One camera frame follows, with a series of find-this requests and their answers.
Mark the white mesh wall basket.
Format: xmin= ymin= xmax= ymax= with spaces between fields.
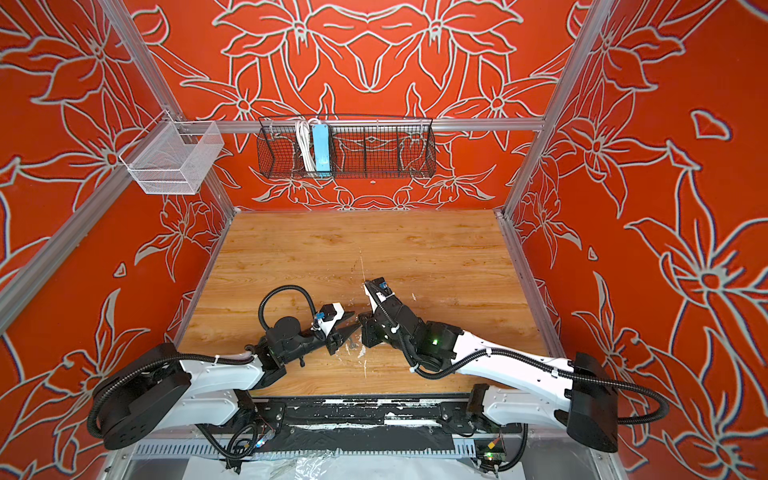
xmin=121 ymin=121 xmax=224 ymax=195

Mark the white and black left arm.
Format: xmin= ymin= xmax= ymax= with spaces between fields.
xmin=86 ymin=285 xmax=360 ymax=460

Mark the black wire wall basket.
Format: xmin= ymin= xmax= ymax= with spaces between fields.
xmin=256 ymin=115 xmax=437 ymax=180

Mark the white cable bundle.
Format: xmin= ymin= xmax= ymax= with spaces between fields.
xmin=293 ymin=118 xmax=318 ymax=174

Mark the light blue box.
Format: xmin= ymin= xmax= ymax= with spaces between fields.
xmin=312 ymin=123 xmax=331 ymax=177

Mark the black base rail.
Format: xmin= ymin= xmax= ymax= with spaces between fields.
xmin=227 ymin=395 xmax=529 ymax=454

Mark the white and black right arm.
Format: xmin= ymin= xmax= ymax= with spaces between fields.
xmin=358 ymin=278 xmax=670 ymax=453

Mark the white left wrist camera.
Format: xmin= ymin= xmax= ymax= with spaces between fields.
xmin=311 ymin=302 xmax=345 ymax=339

